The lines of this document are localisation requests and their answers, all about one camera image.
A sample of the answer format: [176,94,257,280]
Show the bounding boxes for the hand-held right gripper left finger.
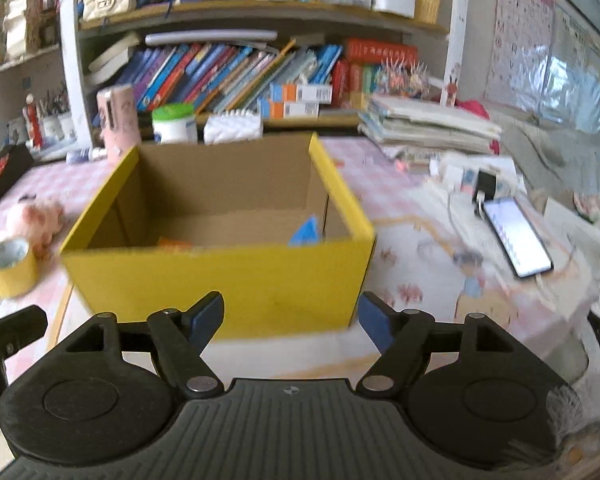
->
[55,291,226,401]

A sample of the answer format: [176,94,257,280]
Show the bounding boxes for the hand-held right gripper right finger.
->
[355,291,531,398]

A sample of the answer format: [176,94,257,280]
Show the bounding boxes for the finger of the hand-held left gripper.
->
[0,305,48,421]

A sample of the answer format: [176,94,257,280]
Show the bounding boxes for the yellow cardboard box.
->
[60,132,377,341]

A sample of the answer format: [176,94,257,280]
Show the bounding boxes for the yellow tape roll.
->
[0,237,40,298]

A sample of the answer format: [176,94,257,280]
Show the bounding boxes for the pink plush toy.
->
[6,195,66,261]

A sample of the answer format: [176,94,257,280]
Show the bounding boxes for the pink checkered tablecloth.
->
[0,135,596,386]

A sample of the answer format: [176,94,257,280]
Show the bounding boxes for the blue paper item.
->
[288,215,321,247]

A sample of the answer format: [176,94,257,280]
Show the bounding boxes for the black smartphone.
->
[481,197,554,279]

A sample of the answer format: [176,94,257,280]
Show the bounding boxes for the black tray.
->
[0,144,35,211]

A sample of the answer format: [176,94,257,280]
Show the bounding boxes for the white power strip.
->
[440,155,518,196]

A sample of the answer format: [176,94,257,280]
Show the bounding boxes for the black charger plug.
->
[472,170,501,206]

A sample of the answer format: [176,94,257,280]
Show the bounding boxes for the small spray bottle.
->
[66,147,108,165]

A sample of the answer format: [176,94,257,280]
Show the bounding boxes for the white jar green lid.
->
[151,103,199,145]

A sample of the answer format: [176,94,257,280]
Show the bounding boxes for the stack of paper booklets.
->
[357,94,502,156]

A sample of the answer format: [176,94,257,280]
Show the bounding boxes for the red white figurine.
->
[24,94,45,151]

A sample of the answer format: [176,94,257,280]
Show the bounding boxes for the pink cylindrical holder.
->
[96,86,141,163]

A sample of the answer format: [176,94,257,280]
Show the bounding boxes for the orange white carton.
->
[270,82,333,103]
[257,100,321,120]

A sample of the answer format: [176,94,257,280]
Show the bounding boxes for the pink red cloth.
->
[455,97,491,121]

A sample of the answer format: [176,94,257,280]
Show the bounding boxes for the grey blanket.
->
[500,115,600,201]

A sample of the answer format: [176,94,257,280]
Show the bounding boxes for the row of colourful books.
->
[87,40,343,113]

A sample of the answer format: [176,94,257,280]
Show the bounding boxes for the white mesh bag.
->
[550,380,600,471]

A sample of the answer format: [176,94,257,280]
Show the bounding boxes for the colourful spiky decoration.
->
[377,57,431,98]

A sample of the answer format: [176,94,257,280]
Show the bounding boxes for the floral cloth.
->
[572,192,600,213]

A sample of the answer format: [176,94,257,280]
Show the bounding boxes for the white corner shelf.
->
[0,0,76,156]

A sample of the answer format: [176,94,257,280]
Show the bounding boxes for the red boxed book set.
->
[342,37,418,106]

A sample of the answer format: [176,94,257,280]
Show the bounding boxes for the thick white books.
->
[87,32,141,86]

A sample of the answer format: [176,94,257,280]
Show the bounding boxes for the white paper bag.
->
[5,0,31,58]

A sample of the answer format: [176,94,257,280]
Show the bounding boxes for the white charging cable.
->
[445,190,486,243]

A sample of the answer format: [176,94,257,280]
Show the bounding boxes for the pink alphabet wall poster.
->
[482,0,556,111]

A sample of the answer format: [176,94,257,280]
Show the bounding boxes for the pale wall chart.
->
[545,5,600,136]

